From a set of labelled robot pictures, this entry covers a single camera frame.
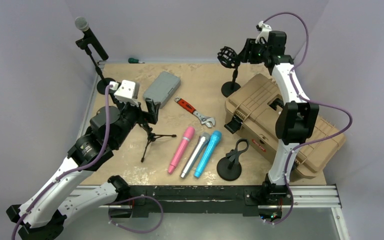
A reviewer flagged shock-mount mic stand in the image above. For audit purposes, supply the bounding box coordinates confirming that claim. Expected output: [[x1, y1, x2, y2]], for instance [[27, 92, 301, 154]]
[[217, 46, 241, 98]]

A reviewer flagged blue microphone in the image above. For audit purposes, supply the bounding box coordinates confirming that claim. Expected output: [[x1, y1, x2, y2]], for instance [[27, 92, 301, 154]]
[[194, 130, 222, 178]]

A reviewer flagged red adjustable wrench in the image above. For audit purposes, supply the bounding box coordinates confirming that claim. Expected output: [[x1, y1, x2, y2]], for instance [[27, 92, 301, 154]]
[[174, 96, 216, 128]]

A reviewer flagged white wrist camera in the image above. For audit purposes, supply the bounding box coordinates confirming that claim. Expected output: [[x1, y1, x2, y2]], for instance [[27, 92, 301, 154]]
[[255, 21, 272, 44], [109, 79, 140, 107]]

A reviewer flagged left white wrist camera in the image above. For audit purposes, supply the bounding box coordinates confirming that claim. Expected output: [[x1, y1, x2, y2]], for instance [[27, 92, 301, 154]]
[[109, 79, 140, 107]]

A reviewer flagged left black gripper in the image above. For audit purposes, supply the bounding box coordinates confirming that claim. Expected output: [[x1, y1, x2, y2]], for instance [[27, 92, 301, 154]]
[[110, 90, 159, 148]]

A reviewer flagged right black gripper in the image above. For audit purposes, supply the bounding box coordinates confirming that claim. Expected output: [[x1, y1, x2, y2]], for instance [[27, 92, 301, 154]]
[[238, 39, 270, 65]]

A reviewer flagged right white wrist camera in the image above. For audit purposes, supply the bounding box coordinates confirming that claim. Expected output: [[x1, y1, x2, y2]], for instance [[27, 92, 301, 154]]
[[255, 21, 272, 44]]

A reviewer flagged black handheld microphone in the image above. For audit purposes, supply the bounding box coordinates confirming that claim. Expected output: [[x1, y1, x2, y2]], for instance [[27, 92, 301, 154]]
[[74, 16, 109, 61]]

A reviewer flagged round-base mic stand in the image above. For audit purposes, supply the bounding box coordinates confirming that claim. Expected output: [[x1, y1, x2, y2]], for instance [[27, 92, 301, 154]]
[[216, 138, 250, 182], [80, 44, 111, 95]]

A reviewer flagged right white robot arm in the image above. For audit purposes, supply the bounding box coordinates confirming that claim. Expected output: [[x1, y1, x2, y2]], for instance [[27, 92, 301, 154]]
[[239, 29, 319, 204]]

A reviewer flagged green handle screwdriver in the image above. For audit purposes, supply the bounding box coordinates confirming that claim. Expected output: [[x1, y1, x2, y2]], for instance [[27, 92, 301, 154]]
[[127, 57, 145, 64]]

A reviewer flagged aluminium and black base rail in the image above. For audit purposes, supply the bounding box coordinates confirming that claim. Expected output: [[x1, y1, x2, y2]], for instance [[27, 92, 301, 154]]
[[47, 184, 342, 220]]

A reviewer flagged grey plastic case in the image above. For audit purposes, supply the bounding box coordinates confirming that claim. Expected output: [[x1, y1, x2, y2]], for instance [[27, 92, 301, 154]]
[[143, 71, 181, 109]]

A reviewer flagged pink microphone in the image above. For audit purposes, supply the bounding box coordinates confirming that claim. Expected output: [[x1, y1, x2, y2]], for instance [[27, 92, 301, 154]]
[[167, 126, 195, 175]]

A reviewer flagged purple cable loop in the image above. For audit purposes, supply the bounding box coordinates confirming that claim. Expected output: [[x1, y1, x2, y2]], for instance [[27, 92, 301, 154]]
[[107, 195, 165, 234]]

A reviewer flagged black tripod shock-mount stand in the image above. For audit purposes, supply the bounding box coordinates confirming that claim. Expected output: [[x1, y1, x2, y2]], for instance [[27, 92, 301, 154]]
[[138, 123, 177, 163]]

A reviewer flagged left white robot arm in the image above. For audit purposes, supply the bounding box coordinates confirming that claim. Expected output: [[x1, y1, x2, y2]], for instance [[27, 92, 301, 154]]
[[6, 99, 160, 240]]

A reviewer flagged silver microphone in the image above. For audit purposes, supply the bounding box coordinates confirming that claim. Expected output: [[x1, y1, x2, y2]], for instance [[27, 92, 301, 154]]
[[180, 132, 210, 179]]

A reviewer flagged tan plastic tool case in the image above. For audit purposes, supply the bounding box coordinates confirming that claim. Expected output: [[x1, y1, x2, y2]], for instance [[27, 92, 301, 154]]
[[224, 73, 346, 182]]

